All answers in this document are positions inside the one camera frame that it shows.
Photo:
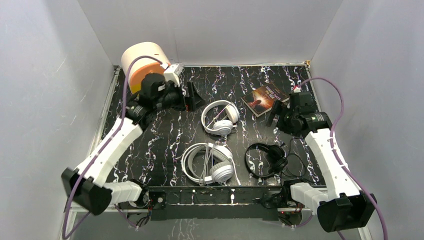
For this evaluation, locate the orange brown paperback book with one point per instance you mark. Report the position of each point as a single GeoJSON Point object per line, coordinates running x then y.
{"type": "Point", "coordinates": [261, 100]}

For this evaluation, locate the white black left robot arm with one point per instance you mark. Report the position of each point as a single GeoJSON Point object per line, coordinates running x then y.
{"type": "Point", "coordinates": [87, 184]}

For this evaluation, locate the large white over-ear headphones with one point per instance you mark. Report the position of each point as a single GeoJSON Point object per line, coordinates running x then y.
{"type": "Point", "coordinates": [218, 164]}

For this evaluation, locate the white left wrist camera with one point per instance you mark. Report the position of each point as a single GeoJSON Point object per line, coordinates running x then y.
{"type": "Point", "coordinates": [172, 73]}

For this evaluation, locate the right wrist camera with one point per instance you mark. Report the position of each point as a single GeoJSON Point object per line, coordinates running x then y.
{"type": "Point", "coordinates": [297, 89]}

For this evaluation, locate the pastel mini drawer cabinet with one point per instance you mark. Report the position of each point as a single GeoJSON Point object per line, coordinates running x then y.
{"type": "Point", "coordinates": [143, 66]}

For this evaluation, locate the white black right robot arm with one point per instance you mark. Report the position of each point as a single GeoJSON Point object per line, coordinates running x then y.
{"type": "Point", "coordinates": [344, 205]}

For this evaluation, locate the black wired headphones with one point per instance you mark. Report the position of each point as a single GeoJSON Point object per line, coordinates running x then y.
{"type": "Point", "coordinates": [277, 158]}

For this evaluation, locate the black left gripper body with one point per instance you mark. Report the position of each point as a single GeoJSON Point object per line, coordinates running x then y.
{"type": "Point", "coordinates": [185, 98]}

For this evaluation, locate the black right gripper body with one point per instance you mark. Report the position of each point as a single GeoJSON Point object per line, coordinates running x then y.
{"type": "Point", "coordinates": [284, 122]}

